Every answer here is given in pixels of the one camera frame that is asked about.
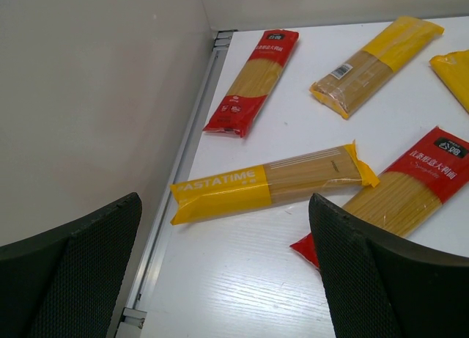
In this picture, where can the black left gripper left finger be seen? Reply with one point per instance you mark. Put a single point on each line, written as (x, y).
(65, 282)

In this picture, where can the yellow spaghetti bag centre upright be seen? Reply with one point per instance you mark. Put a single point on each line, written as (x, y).
(452, 70)

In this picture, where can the aluminium table edge rail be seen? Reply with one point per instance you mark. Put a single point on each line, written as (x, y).
(133, 315)

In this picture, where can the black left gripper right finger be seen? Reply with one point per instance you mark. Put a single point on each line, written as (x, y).
(378, 284)

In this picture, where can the yellow spaghetti bag with barcode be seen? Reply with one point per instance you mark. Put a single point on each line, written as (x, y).
(352, 83)

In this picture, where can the yellow Pastatime bag left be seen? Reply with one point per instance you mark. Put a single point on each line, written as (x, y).
(261, 186)

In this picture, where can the red spaghetti bag far left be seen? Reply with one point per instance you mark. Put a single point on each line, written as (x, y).
(256, 80)

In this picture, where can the red spaghetti bag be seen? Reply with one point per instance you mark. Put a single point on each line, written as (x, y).
(256, 80)
(415, 185)

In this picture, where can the red spaghetti bag centre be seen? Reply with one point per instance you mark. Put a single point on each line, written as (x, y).
(415, 185)

